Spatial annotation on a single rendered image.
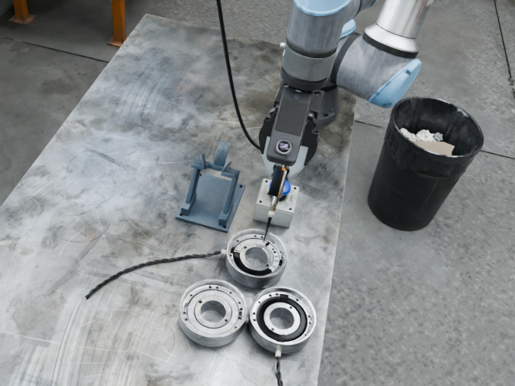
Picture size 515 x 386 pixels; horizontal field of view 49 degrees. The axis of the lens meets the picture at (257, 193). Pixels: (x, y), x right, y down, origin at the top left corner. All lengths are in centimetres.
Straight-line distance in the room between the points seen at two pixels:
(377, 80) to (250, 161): 30
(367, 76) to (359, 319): 102
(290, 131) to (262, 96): 53
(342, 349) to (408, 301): 33
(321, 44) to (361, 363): 128
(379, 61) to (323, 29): 39
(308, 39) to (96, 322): 53
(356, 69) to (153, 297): 60
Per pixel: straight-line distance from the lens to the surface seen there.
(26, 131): 250
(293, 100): 85
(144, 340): 90
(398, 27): 116
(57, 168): 115
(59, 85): 274
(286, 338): 89
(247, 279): 94
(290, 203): 104
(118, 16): 293
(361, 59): 117
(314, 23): 78
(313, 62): 81
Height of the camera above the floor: 159
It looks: 45 degrees down
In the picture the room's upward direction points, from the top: 11 degrees clockwise
